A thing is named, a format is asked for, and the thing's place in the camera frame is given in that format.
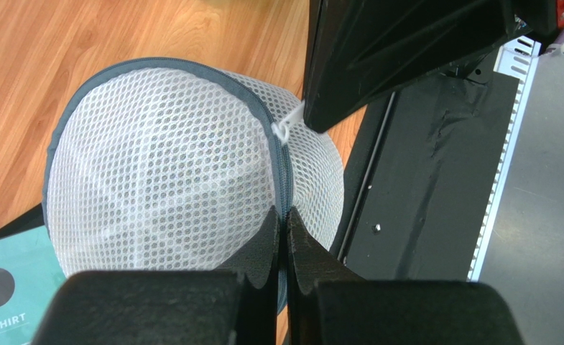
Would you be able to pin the white mesh laundry bag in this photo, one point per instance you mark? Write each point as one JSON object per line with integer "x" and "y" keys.
{"x": 167, "y": 164}

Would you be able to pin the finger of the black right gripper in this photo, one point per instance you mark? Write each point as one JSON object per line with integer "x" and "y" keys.
{"x": 359, "y": 50}

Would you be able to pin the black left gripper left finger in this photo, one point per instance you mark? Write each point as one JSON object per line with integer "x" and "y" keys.
{"x": 235, "y": 303}

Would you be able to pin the teal shirt folding board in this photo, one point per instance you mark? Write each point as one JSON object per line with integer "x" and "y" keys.
{"x": 30, "y": 275}

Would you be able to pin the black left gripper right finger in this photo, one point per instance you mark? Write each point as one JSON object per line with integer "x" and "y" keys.
{"x": 330, "y": 304}

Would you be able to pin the white slotted cable duct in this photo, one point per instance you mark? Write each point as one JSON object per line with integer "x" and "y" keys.
{"x": 519, "y": 59}

